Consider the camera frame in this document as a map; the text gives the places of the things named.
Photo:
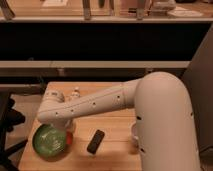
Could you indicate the red pepper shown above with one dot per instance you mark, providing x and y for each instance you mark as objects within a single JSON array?
[{"x": 69, "y": 138}]

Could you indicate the black office chair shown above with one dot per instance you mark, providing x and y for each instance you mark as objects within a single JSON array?
[{"x": 8, "y": 119}]

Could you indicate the grey metal shelf rail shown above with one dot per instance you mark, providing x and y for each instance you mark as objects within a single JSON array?
[{"x": 94, "y": 64}]

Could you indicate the small white bottle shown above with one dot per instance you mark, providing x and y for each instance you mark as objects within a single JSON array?
[{"x": 75, "y": 93}]

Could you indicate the green ceramic bowl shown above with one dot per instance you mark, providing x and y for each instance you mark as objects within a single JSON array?
[{"x": 48, "y": 141}]

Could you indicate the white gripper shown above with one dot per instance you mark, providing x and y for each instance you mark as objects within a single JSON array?
[{"x": 64, "y": 125}]

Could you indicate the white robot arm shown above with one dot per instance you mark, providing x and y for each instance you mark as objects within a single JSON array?
[{"x": 165, "y": 121}]

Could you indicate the black rectangular block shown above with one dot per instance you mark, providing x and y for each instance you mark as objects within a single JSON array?
[{"x": 95, "y": 142}]

